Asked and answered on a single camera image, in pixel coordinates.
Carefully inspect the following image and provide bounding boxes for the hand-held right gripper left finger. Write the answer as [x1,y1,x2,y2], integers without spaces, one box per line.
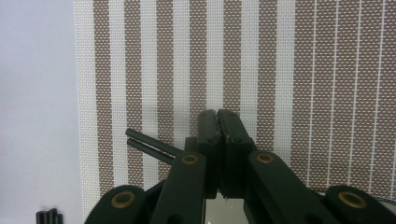
[197,109,222,200]

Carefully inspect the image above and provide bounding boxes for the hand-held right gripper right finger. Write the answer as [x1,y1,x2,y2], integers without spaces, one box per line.
[217,108,258,200]

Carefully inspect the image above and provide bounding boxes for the single black chopstick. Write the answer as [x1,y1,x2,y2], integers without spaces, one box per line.
[125,128,185,157]
[126,138,176,166]

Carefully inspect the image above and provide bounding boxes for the square white plate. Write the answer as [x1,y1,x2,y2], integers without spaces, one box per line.
[204,193,250,224]

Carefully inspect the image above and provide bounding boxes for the bundle of black chopsticks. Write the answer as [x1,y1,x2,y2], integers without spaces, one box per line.
[35,207,64,224]

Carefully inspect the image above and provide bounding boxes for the striped woven placemat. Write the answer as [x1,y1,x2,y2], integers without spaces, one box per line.
[74,0,396,222]

